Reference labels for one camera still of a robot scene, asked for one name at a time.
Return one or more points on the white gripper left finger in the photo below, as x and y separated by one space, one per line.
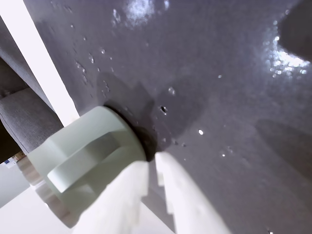
122 195

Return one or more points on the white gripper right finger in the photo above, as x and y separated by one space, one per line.
187 202

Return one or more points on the pale green steel mug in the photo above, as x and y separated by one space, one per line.
73 136

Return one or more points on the grey fabric sofa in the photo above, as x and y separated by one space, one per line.
24 114

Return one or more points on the black table mat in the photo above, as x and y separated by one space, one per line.
195 61

